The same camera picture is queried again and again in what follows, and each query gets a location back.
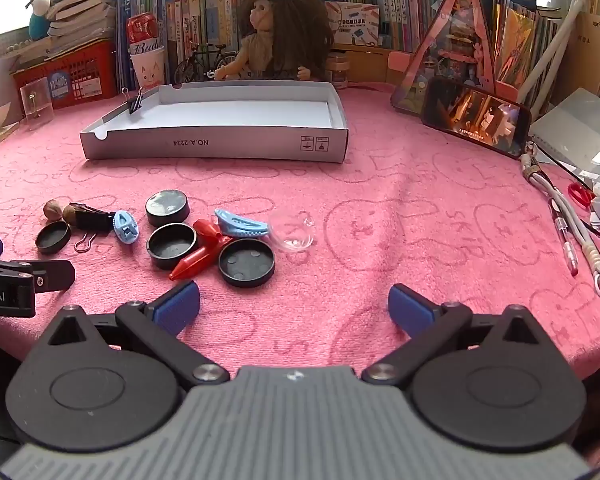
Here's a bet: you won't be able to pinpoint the black round cap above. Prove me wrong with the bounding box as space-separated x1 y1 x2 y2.
145 189 191 228

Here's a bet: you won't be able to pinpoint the orange glossy folders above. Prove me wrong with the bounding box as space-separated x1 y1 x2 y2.
495 0 567 107

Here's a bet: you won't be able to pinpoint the clear plastic folder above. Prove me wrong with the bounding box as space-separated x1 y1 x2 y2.
527 87 600 192

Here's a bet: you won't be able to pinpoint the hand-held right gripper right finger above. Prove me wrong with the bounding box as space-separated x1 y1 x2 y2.
361 283 552 387

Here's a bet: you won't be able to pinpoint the black binder clip with loops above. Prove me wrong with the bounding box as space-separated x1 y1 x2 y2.
121 86 148 115

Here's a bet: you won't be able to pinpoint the small black round lid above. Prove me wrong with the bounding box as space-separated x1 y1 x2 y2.
35 221 73 255

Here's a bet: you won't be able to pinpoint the blue and white plush figure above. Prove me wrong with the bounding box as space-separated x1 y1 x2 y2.
27 0 54 41

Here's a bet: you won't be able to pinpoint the grey cardboard box tray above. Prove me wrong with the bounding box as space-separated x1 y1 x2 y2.
79 81 350 164

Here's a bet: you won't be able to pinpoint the stack of worn books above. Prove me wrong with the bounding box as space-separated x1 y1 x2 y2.
45 0 119 57

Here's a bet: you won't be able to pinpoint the white braided lanyard cable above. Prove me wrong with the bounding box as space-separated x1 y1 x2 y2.
520 152 600 301

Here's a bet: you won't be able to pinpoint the small blue plastic clip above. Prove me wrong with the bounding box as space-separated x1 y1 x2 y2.
112 210 138 246

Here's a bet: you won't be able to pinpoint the clear acrylic stand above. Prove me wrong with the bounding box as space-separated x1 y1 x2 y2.
20 78 55 122

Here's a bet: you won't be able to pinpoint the short red plastic piece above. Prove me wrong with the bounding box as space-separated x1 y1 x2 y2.
192 218 224 249

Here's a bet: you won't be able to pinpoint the black smartphone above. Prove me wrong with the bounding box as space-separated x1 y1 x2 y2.
421 76 532 159

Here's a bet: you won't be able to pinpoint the blue hair clip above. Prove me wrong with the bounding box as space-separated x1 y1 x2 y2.
214 208 270 238

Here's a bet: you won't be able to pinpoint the clear plastic dome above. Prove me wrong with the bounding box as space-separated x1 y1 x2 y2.
269 210 316 254

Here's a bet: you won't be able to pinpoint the white plastic pipes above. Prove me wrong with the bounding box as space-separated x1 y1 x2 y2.
517 0 594 107

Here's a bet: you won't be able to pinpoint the large black binder clip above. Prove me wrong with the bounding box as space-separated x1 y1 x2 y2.
72 203 116 254

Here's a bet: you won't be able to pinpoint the white cat print paper cup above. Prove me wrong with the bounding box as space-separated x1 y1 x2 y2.
130 50 167 89

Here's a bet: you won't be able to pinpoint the small glass jar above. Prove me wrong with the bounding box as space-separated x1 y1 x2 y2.
327 52 351 86

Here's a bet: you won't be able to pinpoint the shallow black round lid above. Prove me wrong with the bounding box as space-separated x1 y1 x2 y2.
218 239 276 289

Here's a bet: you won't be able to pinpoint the black miniature bicycle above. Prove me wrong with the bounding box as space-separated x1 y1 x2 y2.
174 42 241 85

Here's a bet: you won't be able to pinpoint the clear pen with red tip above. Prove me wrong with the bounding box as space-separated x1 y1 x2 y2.
547 197 580 277

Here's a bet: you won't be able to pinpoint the row of blue spine books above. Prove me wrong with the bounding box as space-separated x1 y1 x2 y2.
367 0 507 54

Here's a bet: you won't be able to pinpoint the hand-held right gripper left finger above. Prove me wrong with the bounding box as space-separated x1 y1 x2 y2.
46 280 231 387

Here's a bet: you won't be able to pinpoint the long red crayon-shaped piece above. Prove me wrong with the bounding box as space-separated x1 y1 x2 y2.
168 235 234 282

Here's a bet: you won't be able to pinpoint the label printer cardboard box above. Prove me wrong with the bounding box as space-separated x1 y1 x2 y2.
324 1 381 47

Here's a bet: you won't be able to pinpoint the brown curly hair doll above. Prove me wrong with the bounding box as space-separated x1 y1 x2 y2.
214 0 334 84

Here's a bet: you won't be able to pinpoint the pink bunny print blanket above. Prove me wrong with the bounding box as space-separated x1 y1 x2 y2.
0 81 600 379

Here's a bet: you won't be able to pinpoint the pink triangular toy house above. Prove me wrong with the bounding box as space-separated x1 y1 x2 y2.
387 0 499 112

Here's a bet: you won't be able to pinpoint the wooden drawer unit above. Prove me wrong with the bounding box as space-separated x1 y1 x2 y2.
330 42 417 84

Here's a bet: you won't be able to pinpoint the deep black round lid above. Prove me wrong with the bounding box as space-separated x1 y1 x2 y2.
146 223 200 270

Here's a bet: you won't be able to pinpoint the row of colourful upright books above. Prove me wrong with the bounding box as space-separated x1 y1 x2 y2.
165 0 262 82

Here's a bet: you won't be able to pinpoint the red beer can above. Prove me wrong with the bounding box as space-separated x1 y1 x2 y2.
126 14 162 57

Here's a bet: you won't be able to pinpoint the red scissors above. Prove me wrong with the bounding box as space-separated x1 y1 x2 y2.
567 181 599 206

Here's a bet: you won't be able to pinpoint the red plastic basket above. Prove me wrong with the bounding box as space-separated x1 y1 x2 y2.
11 40 119 110

